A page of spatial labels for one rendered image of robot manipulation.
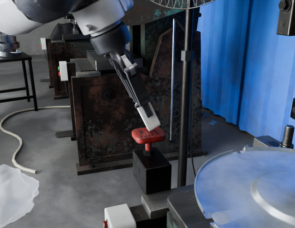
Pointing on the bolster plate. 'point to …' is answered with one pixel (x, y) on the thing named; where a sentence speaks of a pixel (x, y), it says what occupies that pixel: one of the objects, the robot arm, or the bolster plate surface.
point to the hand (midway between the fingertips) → (148, 114)
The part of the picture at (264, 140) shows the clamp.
